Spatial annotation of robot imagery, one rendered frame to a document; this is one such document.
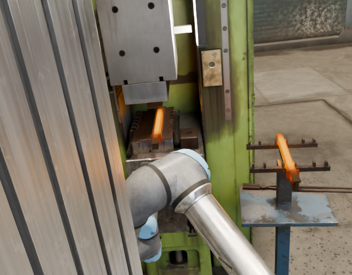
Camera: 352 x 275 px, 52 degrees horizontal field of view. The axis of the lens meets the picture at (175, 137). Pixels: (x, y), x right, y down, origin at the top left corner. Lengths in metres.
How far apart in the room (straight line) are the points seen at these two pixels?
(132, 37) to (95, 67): 1.24
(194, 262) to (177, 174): 1.32
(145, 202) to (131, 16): 0.93
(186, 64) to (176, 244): 1.00
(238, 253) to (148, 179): 0.27
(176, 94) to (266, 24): 5.76
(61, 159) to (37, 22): 0.11
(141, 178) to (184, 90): 1.33
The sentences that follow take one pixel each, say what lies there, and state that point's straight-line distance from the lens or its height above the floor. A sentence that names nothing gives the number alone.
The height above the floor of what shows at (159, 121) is 1.01.
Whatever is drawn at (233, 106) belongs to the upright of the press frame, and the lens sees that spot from 1.84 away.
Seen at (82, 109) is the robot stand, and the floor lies 1.60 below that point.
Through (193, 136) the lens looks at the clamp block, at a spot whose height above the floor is 0.98.
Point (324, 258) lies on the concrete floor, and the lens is 2.53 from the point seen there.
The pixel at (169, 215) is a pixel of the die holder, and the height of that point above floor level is 0.58.
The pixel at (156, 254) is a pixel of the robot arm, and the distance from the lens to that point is 1.27.
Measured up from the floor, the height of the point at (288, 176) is 0.95.
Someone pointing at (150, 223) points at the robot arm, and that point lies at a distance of 1.16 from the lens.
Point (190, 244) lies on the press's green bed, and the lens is 2.01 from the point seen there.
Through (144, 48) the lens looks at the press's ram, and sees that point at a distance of 1.60.
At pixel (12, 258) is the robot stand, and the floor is 1.55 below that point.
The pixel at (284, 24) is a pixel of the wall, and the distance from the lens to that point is 7.88.
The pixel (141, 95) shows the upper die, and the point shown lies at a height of 1.21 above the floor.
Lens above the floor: 1.71
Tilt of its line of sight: 25 degrees down
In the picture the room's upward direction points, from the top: 6 degrees counter-clockwise
